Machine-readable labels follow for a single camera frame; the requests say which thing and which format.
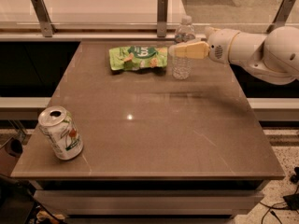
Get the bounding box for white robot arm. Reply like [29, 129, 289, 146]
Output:
[169, 26, 299, 85]

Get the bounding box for green chip bag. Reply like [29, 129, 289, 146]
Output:
[109, 46, 168, 71]

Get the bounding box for right metal rail bracket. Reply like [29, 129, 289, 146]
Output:
[266, 0, 296, 33]

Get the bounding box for middle metal rail bracket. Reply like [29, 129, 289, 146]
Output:
[157, 0, 168, 37]

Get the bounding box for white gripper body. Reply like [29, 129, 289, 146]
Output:
[207, 29, 240, 64]

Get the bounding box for metal rail bracket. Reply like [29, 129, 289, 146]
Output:
[31, 0, 55, 37]
[157, 0, 168, 37]
[266, 0, 296, 33]

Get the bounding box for white green 7up can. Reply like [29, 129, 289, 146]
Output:
[38, 106, 83, 161]

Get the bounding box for clear plastic water bottle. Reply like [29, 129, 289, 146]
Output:
[172, 15, 195, 80]

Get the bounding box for black cables on floor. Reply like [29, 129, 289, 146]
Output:
[258, 166, 299, 224]

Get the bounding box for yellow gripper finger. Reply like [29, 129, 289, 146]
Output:
[169, 41, 209, 59]
[204, 26, 219, 38]

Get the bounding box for left metal rail bracket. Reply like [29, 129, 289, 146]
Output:
[31, 0, 55, 37]

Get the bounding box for brown table with drawer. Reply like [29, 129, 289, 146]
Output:
[12, 41, 284, 216]

